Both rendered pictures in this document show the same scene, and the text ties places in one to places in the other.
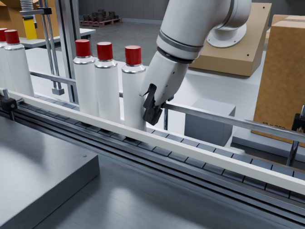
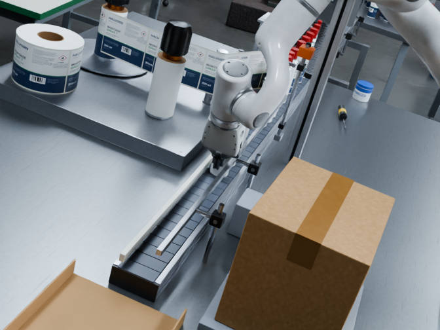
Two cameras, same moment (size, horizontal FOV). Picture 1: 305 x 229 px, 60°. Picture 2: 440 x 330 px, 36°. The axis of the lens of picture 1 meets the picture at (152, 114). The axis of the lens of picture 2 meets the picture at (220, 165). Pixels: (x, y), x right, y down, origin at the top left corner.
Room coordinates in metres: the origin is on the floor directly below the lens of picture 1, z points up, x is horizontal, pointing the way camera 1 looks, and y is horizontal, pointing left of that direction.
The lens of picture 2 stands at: (0.00, -1.49, 1.76)
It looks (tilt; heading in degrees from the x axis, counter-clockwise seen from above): 28 degrees down; 71
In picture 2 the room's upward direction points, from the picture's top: 16 degrees clockwise
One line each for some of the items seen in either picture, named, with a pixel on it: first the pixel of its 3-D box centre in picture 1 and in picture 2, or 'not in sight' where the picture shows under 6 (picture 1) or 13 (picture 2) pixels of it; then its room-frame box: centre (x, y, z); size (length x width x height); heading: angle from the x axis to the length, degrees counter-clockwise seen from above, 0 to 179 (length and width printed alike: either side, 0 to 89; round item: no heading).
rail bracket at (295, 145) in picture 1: (295, 147); (203, 230); (0.44, -0.28, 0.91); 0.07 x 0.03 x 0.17; 149
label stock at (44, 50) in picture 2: not in sight; (47, 58); (0.07, 0.49, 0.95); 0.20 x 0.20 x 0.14
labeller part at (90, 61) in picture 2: not in sight; (106, 57); (0.27, 0.75, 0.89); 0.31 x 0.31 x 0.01
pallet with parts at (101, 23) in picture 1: (101, 17); not in sight; (9.14, 1.66, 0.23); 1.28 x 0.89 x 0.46; 153
